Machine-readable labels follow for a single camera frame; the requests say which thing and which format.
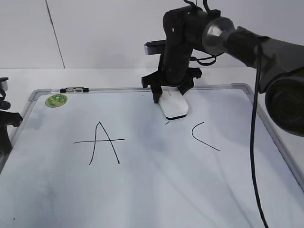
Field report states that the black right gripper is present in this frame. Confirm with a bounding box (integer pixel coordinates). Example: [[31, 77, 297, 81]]
[[142, 43, 202, 104]]

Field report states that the white rectangular board eraser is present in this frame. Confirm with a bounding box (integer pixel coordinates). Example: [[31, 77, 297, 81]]
[[159, 90, 189, 120]]

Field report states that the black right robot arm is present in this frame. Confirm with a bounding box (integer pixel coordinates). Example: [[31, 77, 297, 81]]
[[142, 5, 304, 136]]

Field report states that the round green sticker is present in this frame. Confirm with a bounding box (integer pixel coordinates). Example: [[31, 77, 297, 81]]
[[45, 94, 68, 108]]

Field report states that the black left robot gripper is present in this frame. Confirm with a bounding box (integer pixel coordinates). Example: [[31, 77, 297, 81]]
[[0, 77, 23, 155]]

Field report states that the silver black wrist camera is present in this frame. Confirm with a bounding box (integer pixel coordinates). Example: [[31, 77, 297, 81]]
[[144, 40, 166, 56]]

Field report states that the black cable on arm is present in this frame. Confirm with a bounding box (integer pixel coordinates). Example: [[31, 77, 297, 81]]
[[182, 0, 270, 228]]

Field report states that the white board with silver frame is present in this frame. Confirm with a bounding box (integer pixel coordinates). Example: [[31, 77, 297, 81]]
[[0, 82, 304, 228]]

